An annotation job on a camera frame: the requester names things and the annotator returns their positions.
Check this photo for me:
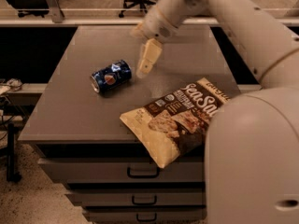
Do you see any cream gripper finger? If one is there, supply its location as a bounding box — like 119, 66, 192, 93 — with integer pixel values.
136, 58, 154, 78

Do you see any blue pepsi can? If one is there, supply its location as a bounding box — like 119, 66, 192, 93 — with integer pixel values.
91, 60, 132, 93

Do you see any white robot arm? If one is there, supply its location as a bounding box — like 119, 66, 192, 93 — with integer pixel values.
134, 0, 299, 224

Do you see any black office chair centre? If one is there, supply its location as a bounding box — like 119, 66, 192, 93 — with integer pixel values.
119, 0, 157, 18

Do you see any sea salt chips bag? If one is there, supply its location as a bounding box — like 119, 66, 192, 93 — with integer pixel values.
121, 78, 230, 168

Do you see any grey drawer cabinet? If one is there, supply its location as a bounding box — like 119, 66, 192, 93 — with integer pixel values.
20, 25, 239, 224

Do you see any black metal stand leg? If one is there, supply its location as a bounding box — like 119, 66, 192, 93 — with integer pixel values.
7, 123, 21, 183

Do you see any black top drawer handle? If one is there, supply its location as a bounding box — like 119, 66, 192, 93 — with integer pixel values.
127, 167, 160, 179

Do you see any black drawer handle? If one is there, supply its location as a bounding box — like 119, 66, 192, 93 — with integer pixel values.
135, 213, 157, 223
127, 167, 160, 179
131, 195, 157, 206

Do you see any black middle drawer handle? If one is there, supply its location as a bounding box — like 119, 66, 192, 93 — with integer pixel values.
131, 195, 157, 206

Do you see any black bottom drawer handle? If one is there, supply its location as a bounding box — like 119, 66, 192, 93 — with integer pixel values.
135, 213, 157, 223

